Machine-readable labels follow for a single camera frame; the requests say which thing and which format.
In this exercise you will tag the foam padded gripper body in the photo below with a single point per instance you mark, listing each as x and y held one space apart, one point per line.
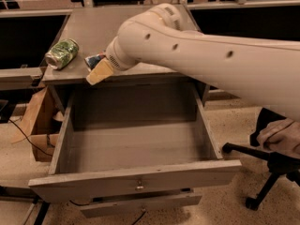
116 57

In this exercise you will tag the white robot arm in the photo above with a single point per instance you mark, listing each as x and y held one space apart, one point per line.
263 71

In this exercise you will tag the grey wooden drawer cabinet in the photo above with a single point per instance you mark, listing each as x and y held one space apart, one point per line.
93 41

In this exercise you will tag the open grey top drawer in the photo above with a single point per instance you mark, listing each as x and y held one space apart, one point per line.
136 139

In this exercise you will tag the grey lower drawer front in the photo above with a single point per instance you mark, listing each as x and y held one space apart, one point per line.
141 202

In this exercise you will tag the brown cardboard box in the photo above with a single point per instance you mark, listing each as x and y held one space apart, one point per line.
40 125

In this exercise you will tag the grey cloth on chair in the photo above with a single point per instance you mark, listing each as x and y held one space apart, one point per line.
282 136

